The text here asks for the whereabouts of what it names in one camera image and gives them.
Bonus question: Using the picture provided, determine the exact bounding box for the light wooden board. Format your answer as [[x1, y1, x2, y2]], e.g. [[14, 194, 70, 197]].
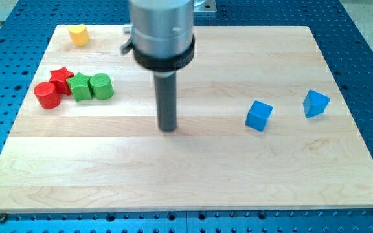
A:
[[0, 25, 373, 213]]

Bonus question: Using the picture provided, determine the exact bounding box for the green wooden cylinder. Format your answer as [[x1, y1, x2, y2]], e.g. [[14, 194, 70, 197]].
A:
[[89, 73, 114, 100]]

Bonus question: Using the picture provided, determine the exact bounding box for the red wooden star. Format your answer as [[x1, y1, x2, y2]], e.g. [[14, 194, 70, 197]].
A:
[[49, 67, 74, 96]]

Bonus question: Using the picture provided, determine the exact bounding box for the yellow wooden cylinder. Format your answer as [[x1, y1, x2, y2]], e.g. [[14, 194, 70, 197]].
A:
[[68, 24, 89, 46]]

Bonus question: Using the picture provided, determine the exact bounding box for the blue wooden cube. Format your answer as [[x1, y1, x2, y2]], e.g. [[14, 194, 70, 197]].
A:
[[245, 100, 273, 132]]

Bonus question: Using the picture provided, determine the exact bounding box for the silver mounting bracket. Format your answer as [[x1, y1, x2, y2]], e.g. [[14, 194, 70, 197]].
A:
[[194, 0, 217, 16]]

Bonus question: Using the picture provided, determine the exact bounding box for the red wooden cylinder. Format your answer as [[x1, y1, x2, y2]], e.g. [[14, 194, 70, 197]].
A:
[[33, 82, 61, 109]]

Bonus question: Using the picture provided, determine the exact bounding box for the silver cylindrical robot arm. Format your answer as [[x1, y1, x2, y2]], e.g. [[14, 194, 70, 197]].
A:
[[120, 0, 195, 132]]

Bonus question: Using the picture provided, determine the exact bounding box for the green wooden star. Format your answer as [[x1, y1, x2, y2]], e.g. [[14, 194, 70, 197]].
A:
[[67, 72, 93, 102]]

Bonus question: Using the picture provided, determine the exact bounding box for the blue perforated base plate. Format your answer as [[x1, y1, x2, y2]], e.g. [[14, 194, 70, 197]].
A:
[[0, 0, 373, 232]]

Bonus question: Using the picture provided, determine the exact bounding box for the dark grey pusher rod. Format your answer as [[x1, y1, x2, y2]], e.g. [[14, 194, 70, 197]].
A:
[[153, 72, 177, 132]]

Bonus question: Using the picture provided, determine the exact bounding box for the black clamp ring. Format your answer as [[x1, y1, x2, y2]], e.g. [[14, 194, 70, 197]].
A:
[[132, 35, 196, 73]]

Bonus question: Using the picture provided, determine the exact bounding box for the blue wooden triangular block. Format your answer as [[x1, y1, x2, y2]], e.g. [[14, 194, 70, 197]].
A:
[[303, 89, 330, 118]]

